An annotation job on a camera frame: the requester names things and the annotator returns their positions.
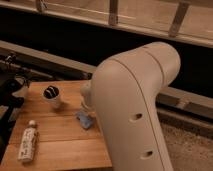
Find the metal window railing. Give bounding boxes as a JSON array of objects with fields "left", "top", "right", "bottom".
[{"left": 0, "top": 0, "right": 213, "bottom": 48}]

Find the white labelled plastic bottle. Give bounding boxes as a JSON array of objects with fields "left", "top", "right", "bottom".
[{"left": 18, "top": 120, "right": 38, "bottom": 163}]

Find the white cup with dark contents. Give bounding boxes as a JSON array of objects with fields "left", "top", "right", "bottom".
[{"left": 43, "top": 85, "right": 62, "bottom": 109}]

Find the black equipment at left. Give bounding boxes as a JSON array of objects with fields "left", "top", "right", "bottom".
[{"left": 0, "top": 53, "right": 33, "bottom": 161}]

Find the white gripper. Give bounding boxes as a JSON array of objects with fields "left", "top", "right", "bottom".
[{"left": 80, "top": 81, "right": 93, "bottom": 111}]

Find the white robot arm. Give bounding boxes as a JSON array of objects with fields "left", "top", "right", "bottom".
[{"left": 81, "top": 42, "right": 180, "bottom": 171}]

